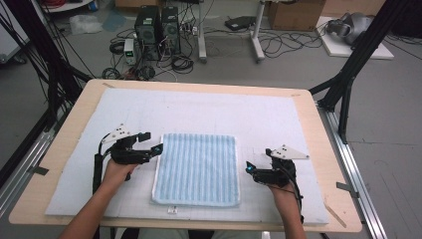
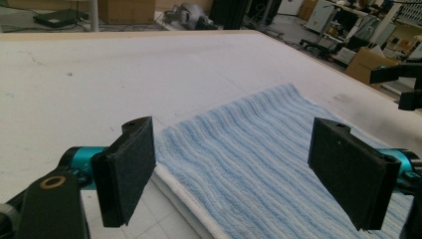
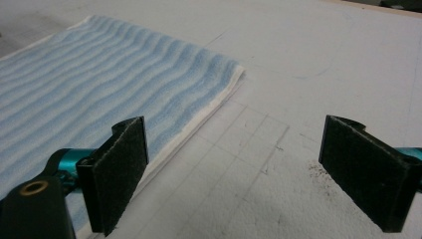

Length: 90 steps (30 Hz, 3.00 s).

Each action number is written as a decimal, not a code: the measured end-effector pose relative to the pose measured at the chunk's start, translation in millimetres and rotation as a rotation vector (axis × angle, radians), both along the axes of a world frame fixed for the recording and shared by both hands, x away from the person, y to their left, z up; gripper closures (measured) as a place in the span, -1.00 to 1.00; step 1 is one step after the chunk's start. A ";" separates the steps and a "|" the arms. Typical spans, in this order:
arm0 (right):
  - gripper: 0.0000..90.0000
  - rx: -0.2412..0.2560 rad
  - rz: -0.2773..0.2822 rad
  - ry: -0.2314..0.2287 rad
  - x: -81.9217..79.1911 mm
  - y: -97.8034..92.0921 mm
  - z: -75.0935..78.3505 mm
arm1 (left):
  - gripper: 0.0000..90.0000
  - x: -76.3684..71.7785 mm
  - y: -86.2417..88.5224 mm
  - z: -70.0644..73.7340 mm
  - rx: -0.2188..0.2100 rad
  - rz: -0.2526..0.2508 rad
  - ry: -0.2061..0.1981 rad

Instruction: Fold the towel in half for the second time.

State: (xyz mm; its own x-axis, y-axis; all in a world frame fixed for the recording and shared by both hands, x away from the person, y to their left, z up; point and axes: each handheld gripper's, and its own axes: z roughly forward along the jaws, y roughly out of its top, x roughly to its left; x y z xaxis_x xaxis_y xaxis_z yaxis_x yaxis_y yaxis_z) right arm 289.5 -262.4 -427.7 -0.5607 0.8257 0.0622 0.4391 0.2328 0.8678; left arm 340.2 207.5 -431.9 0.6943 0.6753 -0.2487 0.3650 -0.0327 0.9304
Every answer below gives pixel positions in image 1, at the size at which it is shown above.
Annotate slim black computer tower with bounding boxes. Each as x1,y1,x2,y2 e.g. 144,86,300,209
160,6,182,56

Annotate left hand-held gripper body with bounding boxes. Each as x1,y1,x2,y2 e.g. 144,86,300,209
101,122,154,165

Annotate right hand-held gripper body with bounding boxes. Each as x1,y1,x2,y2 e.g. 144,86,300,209
253,143,311,188

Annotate flat black device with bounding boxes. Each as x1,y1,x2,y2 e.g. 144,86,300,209
224,15,257,32

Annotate person's right hand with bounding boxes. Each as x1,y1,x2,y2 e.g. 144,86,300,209
269,181,301,209

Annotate black tape piece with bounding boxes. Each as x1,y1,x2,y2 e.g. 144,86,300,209
27,164,50,176
335,181,360,199

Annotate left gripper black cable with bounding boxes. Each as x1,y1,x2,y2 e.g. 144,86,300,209
92,133,112,239

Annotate clear plastic bag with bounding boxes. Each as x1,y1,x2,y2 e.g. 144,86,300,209
68,13,105,36

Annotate grey helmet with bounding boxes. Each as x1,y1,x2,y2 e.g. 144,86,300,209
325,12,374,46

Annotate brown cardboard box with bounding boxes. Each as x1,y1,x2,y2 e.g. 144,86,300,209
267,0,326,32

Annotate black metal frame stand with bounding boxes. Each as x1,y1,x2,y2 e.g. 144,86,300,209
308,0,413,145
0,0,95,187

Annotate white round table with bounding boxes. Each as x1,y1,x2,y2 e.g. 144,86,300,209
39,0,95,14

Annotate large black computer tower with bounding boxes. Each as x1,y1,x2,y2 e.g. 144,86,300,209
133,5,162,62

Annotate white desk leg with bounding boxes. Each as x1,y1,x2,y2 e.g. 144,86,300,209
250,0,267,64
196,0,209,65

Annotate aluminium rail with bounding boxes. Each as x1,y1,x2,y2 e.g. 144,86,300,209
316,104,388,239
0,127,56,217

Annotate white power supply unit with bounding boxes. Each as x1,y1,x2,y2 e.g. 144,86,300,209
122,38,137,66

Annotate white cabinet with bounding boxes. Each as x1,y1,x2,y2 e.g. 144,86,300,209
0,5,31,65

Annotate thin wooden stick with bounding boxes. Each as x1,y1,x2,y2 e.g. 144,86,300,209
322,201,348,229

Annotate loose black floor cables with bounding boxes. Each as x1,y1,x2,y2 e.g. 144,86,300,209
258,27,328,60

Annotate coiled black cable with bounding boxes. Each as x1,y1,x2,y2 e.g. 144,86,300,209
170,54,195,76

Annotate person's left hand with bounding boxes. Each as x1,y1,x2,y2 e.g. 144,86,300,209
101,159,140,192

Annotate light blue striped towel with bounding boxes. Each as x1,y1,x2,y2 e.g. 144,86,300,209
151,132,242,215

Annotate white floor board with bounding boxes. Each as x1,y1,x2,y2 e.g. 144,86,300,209
315,15,395,61

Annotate white grid mat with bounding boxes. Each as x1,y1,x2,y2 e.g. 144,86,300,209
44,87,330,224

